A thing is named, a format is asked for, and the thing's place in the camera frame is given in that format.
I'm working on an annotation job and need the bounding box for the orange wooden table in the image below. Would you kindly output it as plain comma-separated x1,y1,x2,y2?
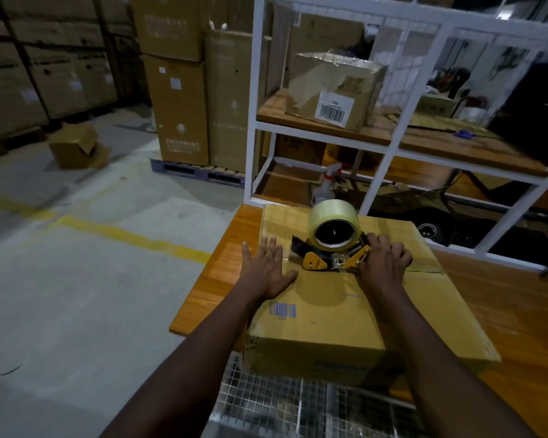
169,204,548,438

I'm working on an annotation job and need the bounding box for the black round-logo device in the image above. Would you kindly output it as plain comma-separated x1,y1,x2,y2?
415,218,455,247

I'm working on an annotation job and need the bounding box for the white spray bottle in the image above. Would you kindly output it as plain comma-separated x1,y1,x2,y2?
311,162,343,207

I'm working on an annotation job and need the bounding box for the person's left hand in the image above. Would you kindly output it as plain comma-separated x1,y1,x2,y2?
236,235,298,301

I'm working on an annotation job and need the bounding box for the white metal shelf frame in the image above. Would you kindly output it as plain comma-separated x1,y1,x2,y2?
244,0,548,273

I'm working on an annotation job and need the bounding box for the clear packing tape roll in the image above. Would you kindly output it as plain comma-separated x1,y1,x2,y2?
307,199,362,251

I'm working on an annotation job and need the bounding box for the blue pallet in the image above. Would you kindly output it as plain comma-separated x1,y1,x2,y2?
150,159,247,187

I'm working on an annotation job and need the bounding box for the tall plain cardboard box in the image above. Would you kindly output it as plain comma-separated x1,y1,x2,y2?
204,29,273,175

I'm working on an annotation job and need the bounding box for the taped box with barcode label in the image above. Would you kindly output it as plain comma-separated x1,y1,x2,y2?
284,50,389,133

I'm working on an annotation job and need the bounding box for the wooden shelf board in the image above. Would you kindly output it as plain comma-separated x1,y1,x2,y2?
257,88,548,178

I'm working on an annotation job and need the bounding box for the flattened cardboard sheet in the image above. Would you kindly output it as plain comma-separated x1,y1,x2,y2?
385,113,499,137

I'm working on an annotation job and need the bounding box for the wall of stacked cartons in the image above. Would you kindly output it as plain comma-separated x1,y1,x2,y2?
0,0,147,142

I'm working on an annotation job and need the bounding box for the white wire mesh shelf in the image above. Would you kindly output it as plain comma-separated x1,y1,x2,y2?
209,353,428,438

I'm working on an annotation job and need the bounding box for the printed brown cardboard box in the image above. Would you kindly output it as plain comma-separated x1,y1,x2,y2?
273,134,328,165

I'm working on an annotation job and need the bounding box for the person's left forearm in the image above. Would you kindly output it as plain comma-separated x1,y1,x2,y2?
100,287,256,438

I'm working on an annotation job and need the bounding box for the black monitor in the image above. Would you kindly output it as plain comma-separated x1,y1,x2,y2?
488,63,548,167

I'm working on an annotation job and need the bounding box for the wide brown cardboard box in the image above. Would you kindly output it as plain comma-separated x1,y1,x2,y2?
131,0,206,62

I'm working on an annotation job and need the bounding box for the person's right hand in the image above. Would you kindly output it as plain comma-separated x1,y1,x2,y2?
358,232,413,297

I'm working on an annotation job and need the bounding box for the yellow black tape dispenser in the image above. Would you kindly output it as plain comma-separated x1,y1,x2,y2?
290,232,373,272

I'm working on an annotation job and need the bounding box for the person's right forearm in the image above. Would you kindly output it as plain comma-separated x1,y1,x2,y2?
374,287,538,438

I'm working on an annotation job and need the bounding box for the yellow cardboard box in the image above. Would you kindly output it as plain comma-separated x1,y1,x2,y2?
242,204,502,388

